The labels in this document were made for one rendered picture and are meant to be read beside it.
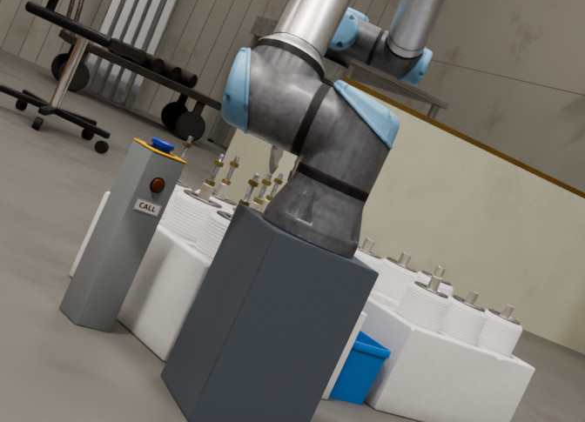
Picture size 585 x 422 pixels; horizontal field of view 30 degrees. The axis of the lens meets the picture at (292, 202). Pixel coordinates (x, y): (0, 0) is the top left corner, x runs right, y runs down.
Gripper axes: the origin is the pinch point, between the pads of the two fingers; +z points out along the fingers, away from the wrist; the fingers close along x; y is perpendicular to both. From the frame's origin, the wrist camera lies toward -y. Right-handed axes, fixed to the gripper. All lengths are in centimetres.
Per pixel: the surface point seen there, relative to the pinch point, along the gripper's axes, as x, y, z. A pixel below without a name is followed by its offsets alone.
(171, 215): 20.9, -22.0, 13.9
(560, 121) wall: -263, 432, -79
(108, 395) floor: 27, -68, 34
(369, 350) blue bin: -24.8, -21.0, 23.3
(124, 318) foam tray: 22.0, -26.8, 33.3
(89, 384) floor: 29, -66, 34
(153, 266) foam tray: 21.2, -28.4, 22.6
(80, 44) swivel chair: 38, 241, -1
